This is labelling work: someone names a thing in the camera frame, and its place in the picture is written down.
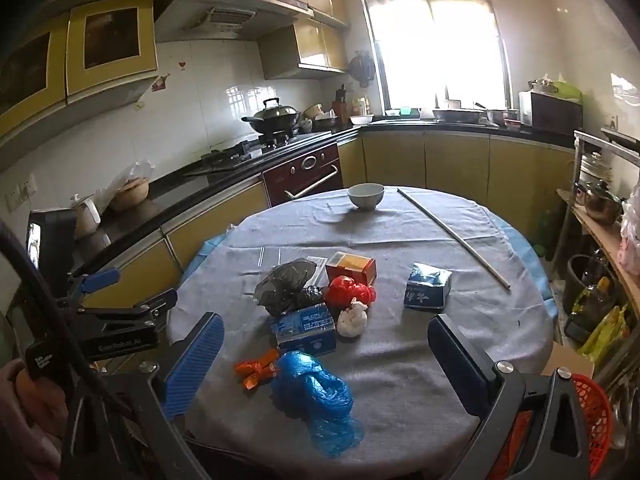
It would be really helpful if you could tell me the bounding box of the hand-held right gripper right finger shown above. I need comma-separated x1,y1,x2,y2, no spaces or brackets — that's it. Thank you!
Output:
427,314,593,480

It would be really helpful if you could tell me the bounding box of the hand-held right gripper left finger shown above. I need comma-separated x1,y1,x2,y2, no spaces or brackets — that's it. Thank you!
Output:
62,311,226,480

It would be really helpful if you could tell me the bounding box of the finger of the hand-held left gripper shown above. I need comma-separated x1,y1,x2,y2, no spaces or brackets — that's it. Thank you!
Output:
67,268,122,307
84,288,179,331

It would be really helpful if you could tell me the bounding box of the orange wrapper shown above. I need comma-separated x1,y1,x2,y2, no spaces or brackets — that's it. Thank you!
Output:
235,349,281,390

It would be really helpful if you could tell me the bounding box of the silver blue carton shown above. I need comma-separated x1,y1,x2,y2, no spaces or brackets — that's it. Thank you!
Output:
404,262,452,310

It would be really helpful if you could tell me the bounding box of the white tissue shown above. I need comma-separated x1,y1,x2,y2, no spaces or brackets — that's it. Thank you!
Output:
336,297,369,337

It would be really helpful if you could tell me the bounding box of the black plastic bag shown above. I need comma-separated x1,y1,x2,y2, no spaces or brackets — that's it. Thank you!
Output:
254,258,331,317

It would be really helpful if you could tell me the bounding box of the blue plastic bag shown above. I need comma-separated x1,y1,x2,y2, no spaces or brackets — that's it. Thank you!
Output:
270,351,366,457

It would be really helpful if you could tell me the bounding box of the red plastic bag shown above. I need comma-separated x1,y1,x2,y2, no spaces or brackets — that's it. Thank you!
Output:
322,276,376,308

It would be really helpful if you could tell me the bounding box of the orange cardboard box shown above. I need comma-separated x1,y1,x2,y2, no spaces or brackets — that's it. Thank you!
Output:
326,251,377,286

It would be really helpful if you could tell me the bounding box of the red plastic basket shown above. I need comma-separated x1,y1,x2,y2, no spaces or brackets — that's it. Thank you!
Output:
505,374,614,480

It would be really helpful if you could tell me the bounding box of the person's left hand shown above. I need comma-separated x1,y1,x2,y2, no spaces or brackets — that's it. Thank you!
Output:
0,360,68,431

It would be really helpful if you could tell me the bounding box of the brown clay pot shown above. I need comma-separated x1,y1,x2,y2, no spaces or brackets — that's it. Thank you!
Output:
107,177,151,212

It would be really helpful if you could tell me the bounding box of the black kitchen countertop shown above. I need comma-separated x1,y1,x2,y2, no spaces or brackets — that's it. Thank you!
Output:
65,122,583,286

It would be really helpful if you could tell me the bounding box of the clear plastic bag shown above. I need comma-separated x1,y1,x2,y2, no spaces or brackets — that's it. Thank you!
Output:
95,160,156,211

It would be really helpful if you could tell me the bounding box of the brown cardboard box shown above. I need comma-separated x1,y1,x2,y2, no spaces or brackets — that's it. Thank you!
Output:
542,342,596,378

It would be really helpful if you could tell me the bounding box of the blue table cover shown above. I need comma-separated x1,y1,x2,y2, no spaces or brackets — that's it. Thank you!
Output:
177,222,557,321

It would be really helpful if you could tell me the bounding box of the long white stick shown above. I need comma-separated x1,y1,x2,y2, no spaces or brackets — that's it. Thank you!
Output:
397,188,512,291

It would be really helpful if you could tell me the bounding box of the black bucket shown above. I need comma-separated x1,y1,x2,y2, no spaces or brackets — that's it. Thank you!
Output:
562,254,618,321

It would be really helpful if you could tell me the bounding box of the yellow oil bottle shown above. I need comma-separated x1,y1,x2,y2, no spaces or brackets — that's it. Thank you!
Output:
570,275,613,341

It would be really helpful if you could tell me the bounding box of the yellow packet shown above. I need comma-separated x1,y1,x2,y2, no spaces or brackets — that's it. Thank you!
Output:
577,305,631,361

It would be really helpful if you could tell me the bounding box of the black gas stove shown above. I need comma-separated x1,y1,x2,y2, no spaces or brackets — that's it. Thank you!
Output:
182,132,301,178

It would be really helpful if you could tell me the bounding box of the white bowl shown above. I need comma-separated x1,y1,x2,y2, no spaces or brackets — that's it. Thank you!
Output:
347,183,386,211

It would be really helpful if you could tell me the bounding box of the maroon built-in oven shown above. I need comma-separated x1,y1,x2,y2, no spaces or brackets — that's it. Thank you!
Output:
262,142,345,208

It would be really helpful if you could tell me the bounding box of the metal shelf rack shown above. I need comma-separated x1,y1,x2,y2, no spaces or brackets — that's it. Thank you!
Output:
557,130,640,411

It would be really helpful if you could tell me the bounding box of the black wok with lid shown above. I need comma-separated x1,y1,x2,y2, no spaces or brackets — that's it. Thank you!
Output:
241,98,302,136

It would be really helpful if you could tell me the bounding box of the pink white plastic bag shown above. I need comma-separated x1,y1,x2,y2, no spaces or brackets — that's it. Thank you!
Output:
619,200,640,281

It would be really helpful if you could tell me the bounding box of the steel pot with lid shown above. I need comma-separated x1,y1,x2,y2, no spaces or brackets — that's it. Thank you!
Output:
582,180,623,226

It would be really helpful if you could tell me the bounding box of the metal basin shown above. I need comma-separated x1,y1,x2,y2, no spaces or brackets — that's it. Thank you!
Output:
432,100,488,123

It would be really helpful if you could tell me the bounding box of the knife block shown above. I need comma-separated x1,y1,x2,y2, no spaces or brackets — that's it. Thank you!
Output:
332,85,351,123

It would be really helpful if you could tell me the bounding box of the microwave oven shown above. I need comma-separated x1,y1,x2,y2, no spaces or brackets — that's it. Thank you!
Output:
519,90,584,131

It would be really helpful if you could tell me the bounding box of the steel range hood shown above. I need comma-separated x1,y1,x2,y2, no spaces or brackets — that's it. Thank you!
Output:
155,0,315,43

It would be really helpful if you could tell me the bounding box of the green plastic lid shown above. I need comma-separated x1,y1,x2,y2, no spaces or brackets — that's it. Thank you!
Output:
550,80,583,103

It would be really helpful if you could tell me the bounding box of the kitchen window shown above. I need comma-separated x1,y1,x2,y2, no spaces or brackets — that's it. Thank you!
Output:
352,0,513,116

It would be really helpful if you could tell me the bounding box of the thick black cable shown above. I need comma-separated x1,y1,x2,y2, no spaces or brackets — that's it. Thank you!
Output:
0,217,136,426

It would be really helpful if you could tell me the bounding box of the white wall socket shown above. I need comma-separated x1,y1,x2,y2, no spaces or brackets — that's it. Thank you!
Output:
5,172,38,213

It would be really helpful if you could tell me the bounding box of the yellow glass-door wall cabinet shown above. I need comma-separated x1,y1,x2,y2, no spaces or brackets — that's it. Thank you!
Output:
0,0,161,146

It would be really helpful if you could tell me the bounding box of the small yellow wall cabinet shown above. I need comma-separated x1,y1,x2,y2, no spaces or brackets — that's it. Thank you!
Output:
257,20,351,81

